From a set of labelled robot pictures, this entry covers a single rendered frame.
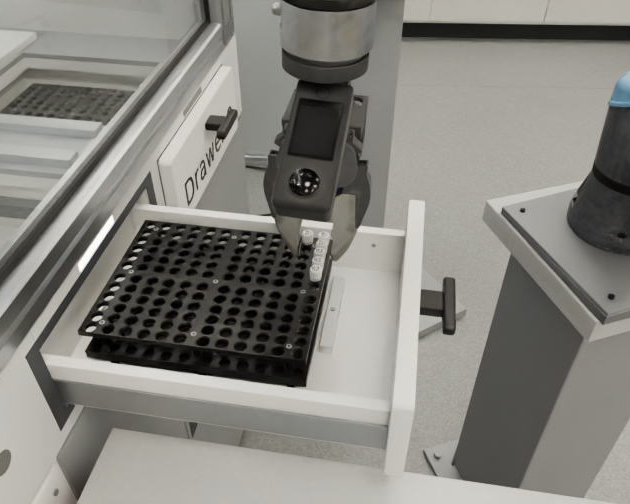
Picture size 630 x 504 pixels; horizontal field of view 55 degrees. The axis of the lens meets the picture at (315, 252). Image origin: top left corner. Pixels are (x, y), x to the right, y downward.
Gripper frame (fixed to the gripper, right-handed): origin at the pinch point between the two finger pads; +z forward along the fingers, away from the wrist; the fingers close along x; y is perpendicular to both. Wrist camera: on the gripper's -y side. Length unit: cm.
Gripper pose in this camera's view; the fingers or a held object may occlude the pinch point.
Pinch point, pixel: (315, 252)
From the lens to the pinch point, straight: 61.1
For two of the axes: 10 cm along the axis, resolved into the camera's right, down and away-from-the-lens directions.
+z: -0.3, 7.5, 6.6
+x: -9.9, -1.3, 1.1
